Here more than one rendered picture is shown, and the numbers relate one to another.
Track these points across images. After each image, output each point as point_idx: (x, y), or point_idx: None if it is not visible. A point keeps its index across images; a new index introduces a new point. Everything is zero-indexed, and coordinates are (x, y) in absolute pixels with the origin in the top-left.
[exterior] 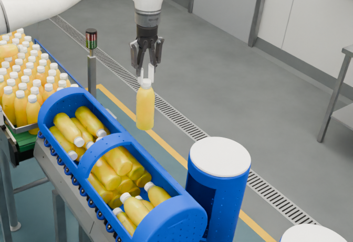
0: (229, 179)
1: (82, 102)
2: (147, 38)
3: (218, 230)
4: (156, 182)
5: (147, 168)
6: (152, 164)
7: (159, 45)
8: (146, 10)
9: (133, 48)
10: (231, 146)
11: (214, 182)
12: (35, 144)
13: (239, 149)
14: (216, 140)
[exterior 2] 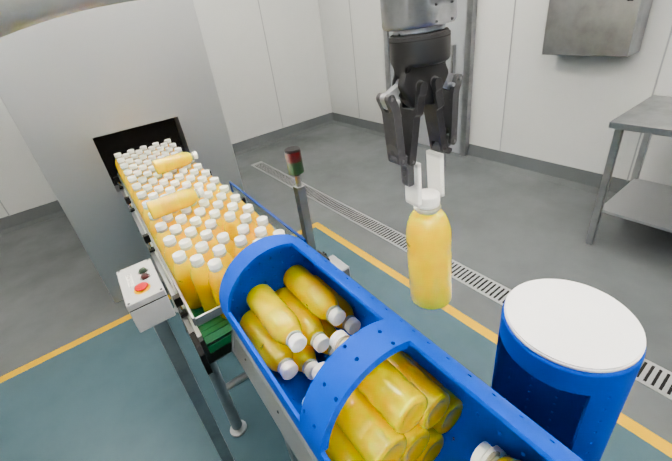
0: (621, 375)
1: (292, 258)
2: (425, 74)
3: (587, 460)
4: (479, 418)
5: (447, 381)
6: (487, 406)
7: (453, 93)
8: None
9: (391, 105)
10: (578, 293)
11: (586, 385)
12: (231, 336)
13: (599, 299)
14: (543, 286)
